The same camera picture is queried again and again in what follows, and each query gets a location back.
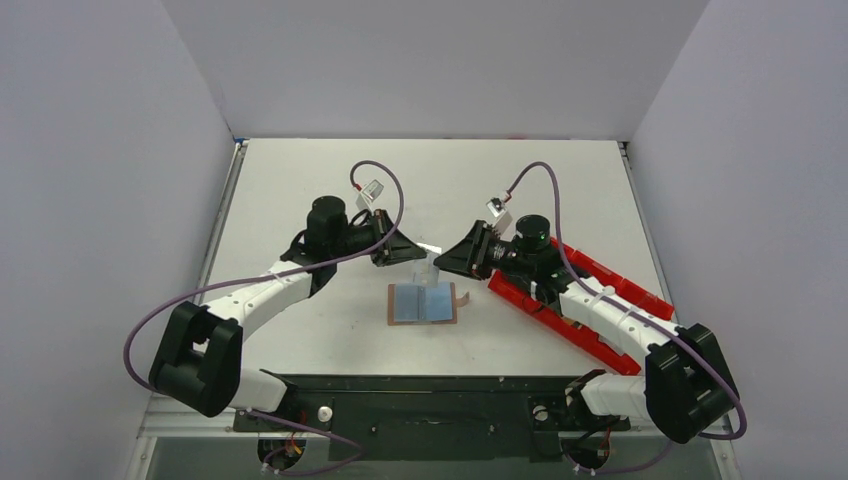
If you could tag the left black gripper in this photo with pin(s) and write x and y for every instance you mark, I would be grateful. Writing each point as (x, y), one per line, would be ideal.
(383, 238)

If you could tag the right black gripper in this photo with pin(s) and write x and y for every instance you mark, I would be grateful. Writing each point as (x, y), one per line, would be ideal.
(479, 249)

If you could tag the brown leather card holder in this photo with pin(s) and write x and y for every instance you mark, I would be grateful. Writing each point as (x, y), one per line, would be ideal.
(412, 304)

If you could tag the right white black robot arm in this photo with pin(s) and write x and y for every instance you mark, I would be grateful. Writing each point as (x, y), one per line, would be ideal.
(683, 385)

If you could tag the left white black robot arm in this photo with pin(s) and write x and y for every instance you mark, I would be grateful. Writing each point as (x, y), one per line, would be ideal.
(199, 359)

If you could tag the red plastic compartment tray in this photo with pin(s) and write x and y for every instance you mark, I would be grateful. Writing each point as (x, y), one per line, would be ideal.
(601, 312)

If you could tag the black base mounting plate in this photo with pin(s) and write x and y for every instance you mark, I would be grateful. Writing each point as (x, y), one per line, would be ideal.
(434, 418)

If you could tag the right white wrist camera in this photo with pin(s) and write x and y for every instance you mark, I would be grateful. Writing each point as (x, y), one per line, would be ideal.
(499, 216)

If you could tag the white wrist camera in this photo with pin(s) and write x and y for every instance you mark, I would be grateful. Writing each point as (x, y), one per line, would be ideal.
(499, 216)
(367, 194)

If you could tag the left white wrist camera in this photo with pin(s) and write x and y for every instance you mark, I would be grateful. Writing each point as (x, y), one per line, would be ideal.
(367, 194)

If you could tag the aluminium frame rail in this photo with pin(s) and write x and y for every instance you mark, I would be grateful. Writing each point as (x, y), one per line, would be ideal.
(167, 418)

